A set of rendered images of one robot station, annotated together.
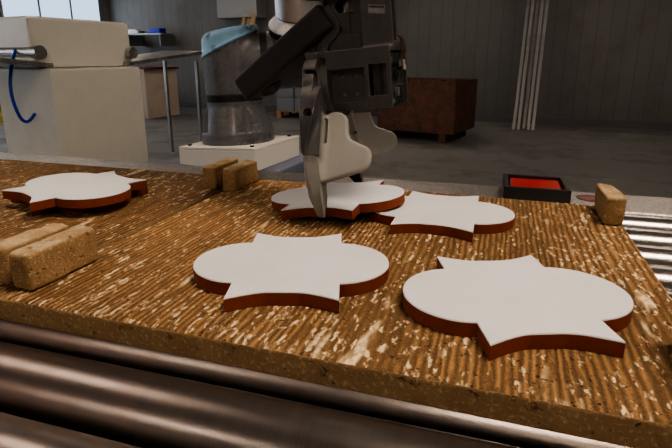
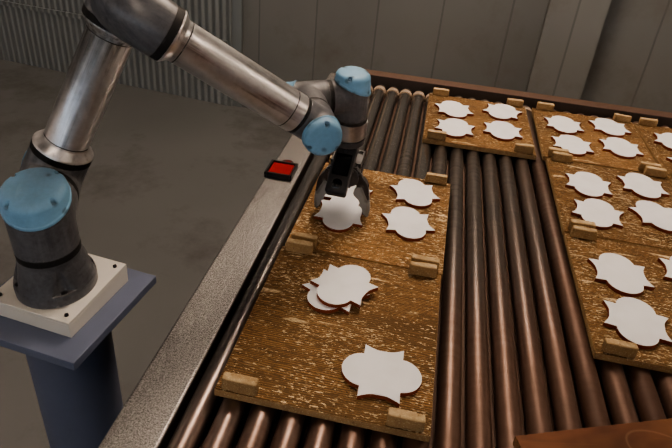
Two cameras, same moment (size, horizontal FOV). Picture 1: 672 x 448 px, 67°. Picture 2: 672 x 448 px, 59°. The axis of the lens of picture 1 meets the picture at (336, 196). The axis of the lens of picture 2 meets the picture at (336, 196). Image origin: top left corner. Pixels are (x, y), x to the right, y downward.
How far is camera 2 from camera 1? 1.49 m
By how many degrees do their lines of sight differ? 90
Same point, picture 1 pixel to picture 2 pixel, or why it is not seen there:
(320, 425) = (457, 225)
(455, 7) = not seen: outside the picture
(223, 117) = (83, 264)
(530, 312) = (424, 191)
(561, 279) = (405, 184)
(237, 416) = (458, 235)
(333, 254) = (400, 214)
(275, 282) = (423, 223)
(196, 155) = (85, 314)
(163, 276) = (417, 247)
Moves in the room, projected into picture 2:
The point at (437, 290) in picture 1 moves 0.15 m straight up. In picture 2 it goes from (418, 201) to (428, 148)
